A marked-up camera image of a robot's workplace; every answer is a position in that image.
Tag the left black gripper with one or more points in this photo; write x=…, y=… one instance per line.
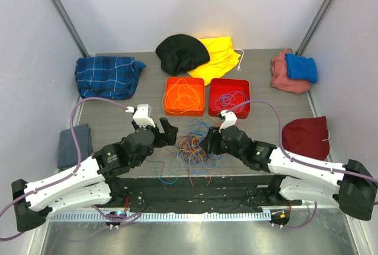
x=168, y=137

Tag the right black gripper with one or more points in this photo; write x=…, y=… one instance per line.
x=212, y=139

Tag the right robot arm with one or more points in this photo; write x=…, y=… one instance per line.
x=349, y=187

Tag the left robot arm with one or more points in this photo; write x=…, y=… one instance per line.
x=93, y=182

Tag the orange plastic box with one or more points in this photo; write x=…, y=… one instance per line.
x=184, y=96

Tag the red plastic box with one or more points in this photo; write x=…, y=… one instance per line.
x=227, y=93

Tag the black cloth hat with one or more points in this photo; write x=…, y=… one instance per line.
x=181, y=53

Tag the yellow cloth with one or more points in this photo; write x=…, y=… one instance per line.
x=223, y=58

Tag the pink cloth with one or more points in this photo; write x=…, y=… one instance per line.
x=280, y=79

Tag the blue plaid cloth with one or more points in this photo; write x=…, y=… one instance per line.
x=109, y=77

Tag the dark red cloth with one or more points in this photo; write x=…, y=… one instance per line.
x=307, y=137

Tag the grey cloth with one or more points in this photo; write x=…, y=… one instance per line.
x=67, y=153

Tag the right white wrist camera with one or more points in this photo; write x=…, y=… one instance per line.
x=229, y=119

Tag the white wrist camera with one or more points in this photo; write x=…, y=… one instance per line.
x=141, y=115
x=229, y=119

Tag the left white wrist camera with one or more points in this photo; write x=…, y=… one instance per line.
x=141, y=115

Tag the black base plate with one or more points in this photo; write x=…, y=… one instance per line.
x=202, y=194

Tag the white cable duct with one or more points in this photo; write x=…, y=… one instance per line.
x=94, y=216

